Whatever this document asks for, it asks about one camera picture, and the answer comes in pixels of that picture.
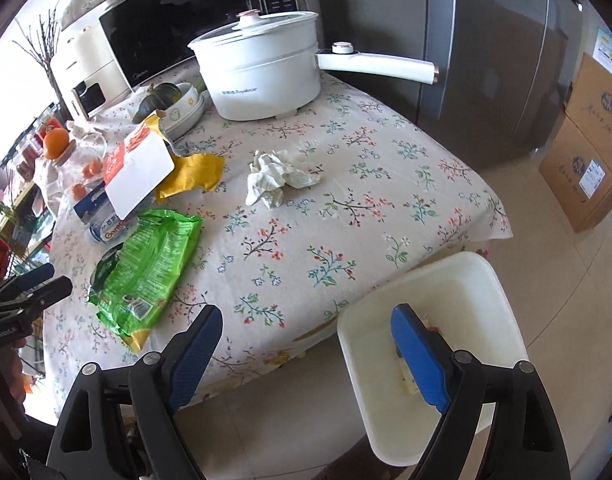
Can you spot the wooden shelf rack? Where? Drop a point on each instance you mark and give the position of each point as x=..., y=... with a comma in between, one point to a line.
x=23, y=197

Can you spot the white electric cooking pot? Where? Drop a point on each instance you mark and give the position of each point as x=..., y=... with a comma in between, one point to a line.
x=261, y=75

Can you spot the plastic water bottle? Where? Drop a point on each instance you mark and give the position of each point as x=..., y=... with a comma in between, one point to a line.
x=108, y=230

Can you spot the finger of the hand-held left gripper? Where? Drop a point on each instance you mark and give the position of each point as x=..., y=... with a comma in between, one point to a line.
x=33, y=277
x=43, y=292

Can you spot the dry bare branches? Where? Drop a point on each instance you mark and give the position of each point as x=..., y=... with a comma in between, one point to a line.
x=49, y=67

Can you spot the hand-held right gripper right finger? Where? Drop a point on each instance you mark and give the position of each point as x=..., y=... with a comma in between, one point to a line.
x=418, y=355

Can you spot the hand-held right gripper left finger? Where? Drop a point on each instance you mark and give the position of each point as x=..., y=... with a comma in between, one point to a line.
x=200, y=350

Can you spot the white trash bin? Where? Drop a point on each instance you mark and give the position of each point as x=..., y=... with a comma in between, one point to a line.
x=466, y=300

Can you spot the torn toothpaste box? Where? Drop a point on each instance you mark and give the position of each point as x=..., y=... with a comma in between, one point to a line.
x=90, y=202

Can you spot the cardboard box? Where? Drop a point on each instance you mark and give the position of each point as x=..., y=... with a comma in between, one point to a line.
x=598, y=105
x=571, y=180

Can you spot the white tissue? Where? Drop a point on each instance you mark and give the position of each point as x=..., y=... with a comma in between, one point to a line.
x=271, y=175

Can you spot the red paper bowl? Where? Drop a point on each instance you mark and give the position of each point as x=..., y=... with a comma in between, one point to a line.
x=140, y=175

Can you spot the green vegetable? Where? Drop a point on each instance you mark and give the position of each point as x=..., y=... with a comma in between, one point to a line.
x=200, y=83

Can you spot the floral tablecloth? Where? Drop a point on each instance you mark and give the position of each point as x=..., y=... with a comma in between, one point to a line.
x=336, y=160

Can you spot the small tangerine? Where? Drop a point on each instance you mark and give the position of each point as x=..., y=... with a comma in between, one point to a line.
x=91, y=167
x=78, y=191

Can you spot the wall notice sheet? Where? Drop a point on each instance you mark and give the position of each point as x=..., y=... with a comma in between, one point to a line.
x=611, y=50

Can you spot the black microwave oven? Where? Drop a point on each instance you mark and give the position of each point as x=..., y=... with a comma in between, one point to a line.
x=185, y=20

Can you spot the large orange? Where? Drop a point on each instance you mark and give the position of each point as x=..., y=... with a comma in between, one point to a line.
x=55, y=142

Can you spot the person's left hand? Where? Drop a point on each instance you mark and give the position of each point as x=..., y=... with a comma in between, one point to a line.
x=16, y=372

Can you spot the green snack bag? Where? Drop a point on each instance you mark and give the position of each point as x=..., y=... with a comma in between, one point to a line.
x=145, y=270

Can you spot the glass teapot with wooden lid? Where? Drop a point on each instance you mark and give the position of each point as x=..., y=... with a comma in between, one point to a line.
x=83, y=155

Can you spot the grey refrigerator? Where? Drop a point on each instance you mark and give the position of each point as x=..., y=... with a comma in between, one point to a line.
x=486, y=35

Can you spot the dark green pumpkin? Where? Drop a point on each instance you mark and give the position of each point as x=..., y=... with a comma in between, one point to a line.
x=153, y=100

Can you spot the yellow wrapper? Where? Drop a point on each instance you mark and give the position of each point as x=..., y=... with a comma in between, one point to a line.
x=195, y=170

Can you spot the white kitchen appliance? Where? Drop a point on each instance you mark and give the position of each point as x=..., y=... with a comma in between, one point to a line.
x=85, y=60

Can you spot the white bowl with flower print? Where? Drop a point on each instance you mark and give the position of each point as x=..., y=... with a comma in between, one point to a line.
x=183, y=105

